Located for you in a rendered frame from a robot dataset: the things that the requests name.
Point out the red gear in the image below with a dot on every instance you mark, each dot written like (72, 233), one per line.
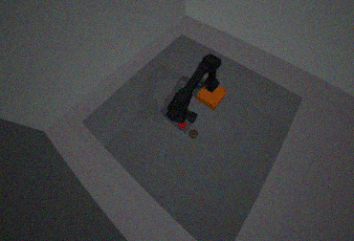
(182, 125)

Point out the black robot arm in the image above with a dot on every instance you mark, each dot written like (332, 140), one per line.
(209, 64)

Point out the brown gear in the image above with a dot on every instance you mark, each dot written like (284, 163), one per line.
(193, 134)

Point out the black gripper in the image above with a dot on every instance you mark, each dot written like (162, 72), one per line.
(190, 116)

